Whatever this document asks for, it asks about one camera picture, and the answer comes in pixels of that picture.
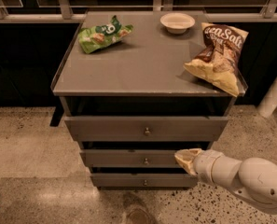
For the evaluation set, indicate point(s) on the grey drawer cabinet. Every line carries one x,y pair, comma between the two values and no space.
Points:
142,75

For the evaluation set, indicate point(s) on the green chip bag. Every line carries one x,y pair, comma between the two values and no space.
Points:
103,36

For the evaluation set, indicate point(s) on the grey drawer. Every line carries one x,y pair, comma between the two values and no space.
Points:
129,158
143,181
145,129

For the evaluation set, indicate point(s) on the grey top drawer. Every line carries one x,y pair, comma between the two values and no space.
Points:
145,129

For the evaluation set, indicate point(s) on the white bowl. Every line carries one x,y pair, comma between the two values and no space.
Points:
177,23

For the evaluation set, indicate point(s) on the grey bottom drawer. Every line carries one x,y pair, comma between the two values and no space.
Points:
143,181

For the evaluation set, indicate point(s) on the white post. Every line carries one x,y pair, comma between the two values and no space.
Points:
269,102

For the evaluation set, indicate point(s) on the brown yellow chip bag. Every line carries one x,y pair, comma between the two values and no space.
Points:
218,62

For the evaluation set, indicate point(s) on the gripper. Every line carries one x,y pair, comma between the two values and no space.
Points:
202,164

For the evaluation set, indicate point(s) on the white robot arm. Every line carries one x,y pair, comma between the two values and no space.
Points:
253,180

